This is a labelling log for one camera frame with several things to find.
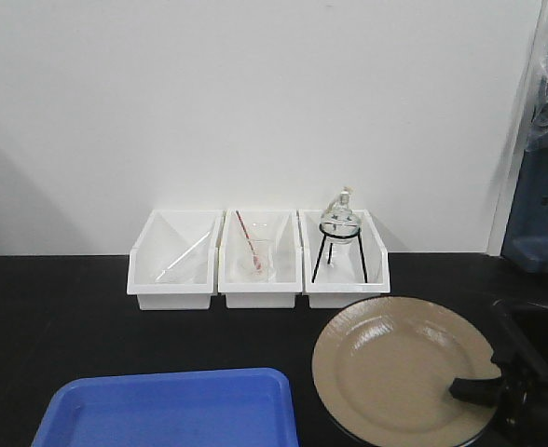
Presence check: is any black sink basin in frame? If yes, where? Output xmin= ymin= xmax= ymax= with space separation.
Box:
xmin=491 ymin=299 xmax=548 ymax=377

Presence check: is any right white storage bin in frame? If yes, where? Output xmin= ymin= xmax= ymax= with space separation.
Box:
xmin=298 ymin=210 xmax=390 ymax=308

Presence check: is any glass stirring rod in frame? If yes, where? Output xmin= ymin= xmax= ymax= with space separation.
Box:
xmin=154 ymin=232 xmax=211 ymax=284

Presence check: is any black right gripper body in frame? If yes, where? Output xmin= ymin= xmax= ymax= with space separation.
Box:
xmin=495 ymin=340 xmax=548 ymax=446

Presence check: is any black wire tripod stand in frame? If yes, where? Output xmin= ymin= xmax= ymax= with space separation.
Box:
xmin=310 ymin=223 xmax=368 ymax=283

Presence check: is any blue plastic tray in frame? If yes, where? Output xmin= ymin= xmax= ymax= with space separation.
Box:
xmin=33 ymin=368 xmax=299 ymax=446

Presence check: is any middle white storage bin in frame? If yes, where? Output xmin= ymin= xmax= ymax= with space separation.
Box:
xmin=217 ymin=210 xmax=303 ymax=308

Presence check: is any white storage bin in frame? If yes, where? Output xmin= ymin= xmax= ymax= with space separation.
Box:
xmin=217 ymin=210 xmax=303 ymax=308
xmin=127 ymin=210 xmax=224 ymax=310
xmin=298 ymin=210 xmax=390 ymax=308

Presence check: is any left white storage bin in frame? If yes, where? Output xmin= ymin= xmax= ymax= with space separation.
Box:
xmin=127 ymin=210 xmax=224 ymax=310

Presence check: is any glass alcohol lamp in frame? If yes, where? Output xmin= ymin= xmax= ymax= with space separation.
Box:
xmin=320 ymin=187 xmax=362 ymax=244

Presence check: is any beige plate with black rim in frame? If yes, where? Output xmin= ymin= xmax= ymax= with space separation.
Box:
xmin=311 ymin=296 xmax=500 ymax=446

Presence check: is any clear glass beaker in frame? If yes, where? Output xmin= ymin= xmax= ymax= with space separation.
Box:
xmin=238 ymin=238 xmax=275 ymax=282

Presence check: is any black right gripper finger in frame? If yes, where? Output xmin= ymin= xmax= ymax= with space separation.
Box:
xmin=490 ymin=352 xmax=521 ymax=373
xmin=448 ymin=377 xmax=506 ymax=408

